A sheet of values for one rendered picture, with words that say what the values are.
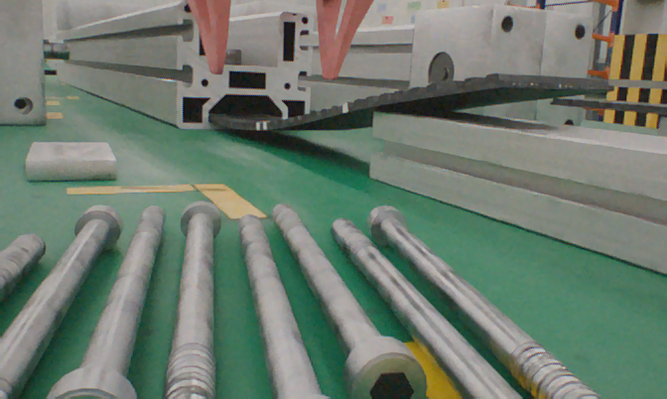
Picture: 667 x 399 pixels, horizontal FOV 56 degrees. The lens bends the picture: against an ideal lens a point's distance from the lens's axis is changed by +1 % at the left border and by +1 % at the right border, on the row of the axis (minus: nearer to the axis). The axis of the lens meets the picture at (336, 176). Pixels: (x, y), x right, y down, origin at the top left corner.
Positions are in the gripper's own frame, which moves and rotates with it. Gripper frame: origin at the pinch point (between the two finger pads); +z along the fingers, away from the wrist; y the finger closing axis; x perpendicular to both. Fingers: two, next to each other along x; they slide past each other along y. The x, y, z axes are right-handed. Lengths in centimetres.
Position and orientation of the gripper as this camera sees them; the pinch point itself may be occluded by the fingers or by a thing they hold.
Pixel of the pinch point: (276, 64)
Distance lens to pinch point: 40.6
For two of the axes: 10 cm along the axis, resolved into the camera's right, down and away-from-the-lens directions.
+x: 4.9, 1.7, -8.6
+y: -8.7, 0.3, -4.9
